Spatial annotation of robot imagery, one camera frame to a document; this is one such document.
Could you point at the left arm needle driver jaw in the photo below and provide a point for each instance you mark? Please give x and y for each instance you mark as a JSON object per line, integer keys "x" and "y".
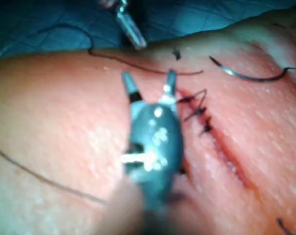
{"x": 132, "y": 30}

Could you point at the dark right arm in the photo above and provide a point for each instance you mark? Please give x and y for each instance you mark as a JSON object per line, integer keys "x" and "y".
{"x": 128, "y": 218}

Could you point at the tissue pad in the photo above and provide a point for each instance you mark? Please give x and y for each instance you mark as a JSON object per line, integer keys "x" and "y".
{"x": 64, "y": 122}

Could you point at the black stitching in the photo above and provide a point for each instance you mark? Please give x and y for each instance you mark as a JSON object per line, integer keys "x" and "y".
{"x": 176, "y": 54}
{"x": 199, "y": 111}

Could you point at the blue-green cloth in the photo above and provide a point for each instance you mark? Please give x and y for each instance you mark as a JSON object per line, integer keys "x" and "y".
{"x": 52, "y": 24}

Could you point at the curved needle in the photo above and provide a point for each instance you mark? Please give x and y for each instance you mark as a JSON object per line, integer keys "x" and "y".
{"x": 230, "y": 71}

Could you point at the right arm needle driver jaw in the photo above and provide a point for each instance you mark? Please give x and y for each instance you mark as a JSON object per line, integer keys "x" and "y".
{"x": 130, "y": 84}
{"x": 170, "y": 84}

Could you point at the left arm needle driver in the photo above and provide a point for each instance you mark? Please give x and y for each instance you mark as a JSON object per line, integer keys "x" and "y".
{"x": 113, "y": 3}

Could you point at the black thread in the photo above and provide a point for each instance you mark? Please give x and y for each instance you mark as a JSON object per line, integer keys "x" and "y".
{"x": 138, "y": 67}

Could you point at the right arm needle driver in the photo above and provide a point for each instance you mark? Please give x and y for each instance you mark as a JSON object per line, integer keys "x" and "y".
{"x": 157, "y": 142}

